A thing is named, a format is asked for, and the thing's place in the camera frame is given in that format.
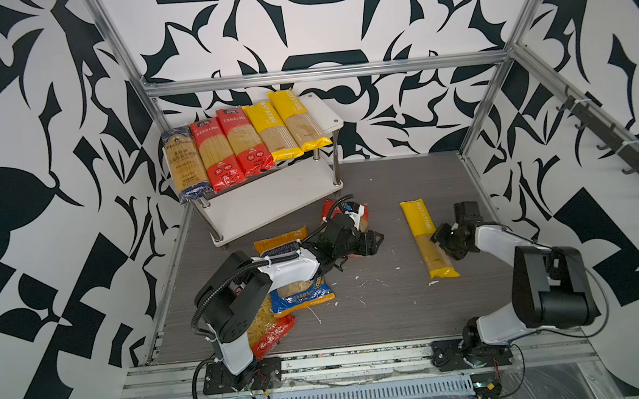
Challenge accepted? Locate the red macaroni bag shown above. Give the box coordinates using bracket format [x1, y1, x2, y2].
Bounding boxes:
[322, 196, 358, 222]
[248, 309, 296, 360]

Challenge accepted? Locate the yellow pastatime spaghetti pack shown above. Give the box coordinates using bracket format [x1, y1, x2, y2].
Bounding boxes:
[400, 199, 460, 280]
[243, 101, 304, 162]
[268, 89, 332, 152]

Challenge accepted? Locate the blue orecchiette pasta bag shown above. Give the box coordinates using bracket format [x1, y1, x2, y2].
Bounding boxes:
[253, 227, 335, 318]

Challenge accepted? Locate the yellow Pastatime spaghetti pack front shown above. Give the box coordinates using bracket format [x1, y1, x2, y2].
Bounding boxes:
[243, 101, 304, 162]

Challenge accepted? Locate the red spaghetti pack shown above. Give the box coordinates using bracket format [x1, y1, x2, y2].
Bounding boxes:
[190, 117, 247, 193]
[216, 108, 276, 177]

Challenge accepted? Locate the blue gold spaghetti pack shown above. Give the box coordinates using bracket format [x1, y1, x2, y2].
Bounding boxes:
[161, 126, 213, 203]

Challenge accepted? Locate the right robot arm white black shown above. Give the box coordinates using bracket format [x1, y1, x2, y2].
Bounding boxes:
[430, 201, 601, 354]

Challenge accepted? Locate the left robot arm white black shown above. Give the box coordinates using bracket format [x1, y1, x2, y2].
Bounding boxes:
[190, 214, 385, 377]

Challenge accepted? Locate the white two-tier shelf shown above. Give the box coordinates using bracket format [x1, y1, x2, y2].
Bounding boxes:
[193, 93, 344, 248]

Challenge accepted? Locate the black corrugated cable hose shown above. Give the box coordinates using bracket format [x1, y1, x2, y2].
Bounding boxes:
[183, 251, 306, 343]

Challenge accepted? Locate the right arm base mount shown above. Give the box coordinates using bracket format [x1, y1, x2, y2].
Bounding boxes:
[430, 318, 513, 372]

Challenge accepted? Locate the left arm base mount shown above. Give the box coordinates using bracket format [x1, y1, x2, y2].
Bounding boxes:
[203, 357, 282, 396]

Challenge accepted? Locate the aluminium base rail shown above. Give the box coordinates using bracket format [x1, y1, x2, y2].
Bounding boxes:
[120, 331, 599, 399]

